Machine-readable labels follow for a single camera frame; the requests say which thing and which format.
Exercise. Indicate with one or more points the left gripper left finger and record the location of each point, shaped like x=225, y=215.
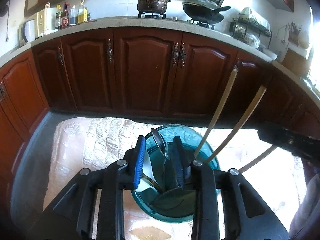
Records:
x=131, y=166

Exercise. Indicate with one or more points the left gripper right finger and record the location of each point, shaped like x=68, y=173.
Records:
x=181, y=161

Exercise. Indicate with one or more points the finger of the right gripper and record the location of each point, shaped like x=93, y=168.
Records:
x=303, y=146

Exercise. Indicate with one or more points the white ceramic spoon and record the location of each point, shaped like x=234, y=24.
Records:
x=147, y=177

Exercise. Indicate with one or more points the metal spoon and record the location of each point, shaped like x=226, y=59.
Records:
x=163, y=148

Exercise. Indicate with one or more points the wooden chopstick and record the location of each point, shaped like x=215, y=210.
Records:
x=252, y=106
x=258, y=159
x=218, y=110

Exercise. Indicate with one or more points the teal white utensil holder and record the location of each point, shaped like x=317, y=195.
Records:
x=176, y=203

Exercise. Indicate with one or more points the quilted cream tablecloth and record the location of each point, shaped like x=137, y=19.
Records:
x=95, y=143

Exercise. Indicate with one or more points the wooden cutting board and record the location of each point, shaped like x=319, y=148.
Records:
x=296, y=63

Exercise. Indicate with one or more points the lower wooden cabinets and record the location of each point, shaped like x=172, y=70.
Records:
x=141, y=72

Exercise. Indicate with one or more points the black dish rack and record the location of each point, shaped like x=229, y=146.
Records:
x=250, y=27

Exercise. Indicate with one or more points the gas stove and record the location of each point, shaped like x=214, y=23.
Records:
x=164, y=17

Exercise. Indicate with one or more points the black wok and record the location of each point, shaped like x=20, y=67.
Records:
x=204, y=14

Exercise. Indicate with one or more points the brown cooking pot with lid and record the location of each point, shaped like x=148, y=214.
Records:
x=152, y=6

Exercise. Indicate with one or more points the red sauce bottle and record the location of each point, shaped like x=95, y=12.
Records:
x=65, y=16

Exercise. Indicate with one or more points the yellow oil bottle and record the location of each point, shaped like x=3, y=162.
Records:
x=82, y=12

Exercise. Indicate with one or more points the cream microwave oven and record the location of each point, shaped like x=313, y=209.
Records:
x=41, y=23

